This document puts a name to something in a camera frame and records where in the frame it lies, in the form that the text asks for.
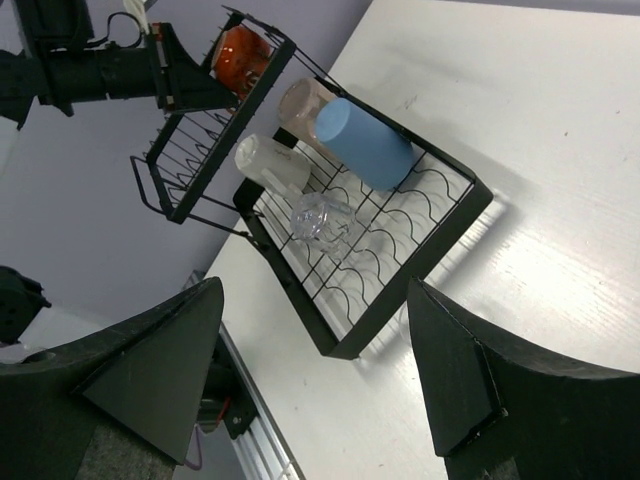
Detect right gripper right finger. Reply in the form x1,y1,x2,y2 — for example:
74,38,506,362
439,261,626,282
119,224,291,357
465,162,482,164
407,279,639,479

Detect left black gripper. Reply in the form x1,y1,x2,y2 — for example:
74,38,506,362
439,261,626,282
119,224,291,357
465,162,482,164
29,14,238,113

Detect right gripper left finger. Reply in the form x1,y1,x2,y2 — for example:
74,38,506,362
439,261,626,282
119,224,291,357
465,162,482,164
1,277,224,479

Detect brown ceramic teacup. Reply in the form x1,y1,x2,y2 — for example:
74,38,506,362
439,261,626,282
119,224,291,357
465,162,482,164
211,25,271,100

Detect pink glazed mug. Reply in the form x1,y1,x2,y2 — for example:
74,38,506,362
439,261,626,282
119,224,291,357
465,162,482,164
278,77,337,154

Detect white ceramic mug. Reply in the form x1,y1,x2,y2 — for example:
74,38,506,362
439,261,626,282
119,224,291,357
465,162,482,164
234,134,311,197

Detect large clear glass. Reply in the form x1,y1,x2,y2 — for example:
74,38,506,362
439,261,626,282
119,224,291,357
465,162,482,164
290,192,356,259

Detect blue plastic cup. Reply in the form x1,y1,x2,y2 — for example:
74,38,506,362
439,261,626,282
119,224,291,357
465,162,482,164
314,98,415,191

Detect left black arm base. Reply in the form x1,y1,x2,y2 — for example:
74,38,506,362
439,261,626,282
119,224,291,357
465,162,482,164
196,338,258,440

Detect aluminium mounting rail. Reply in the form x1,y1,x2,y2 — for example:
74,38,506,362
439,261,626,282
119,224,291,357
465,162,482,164
184,269,306,480

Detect black wire dish rack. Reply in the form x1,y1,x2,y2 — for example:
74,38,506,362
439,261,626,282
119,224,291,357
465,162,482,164
131,9,494,360

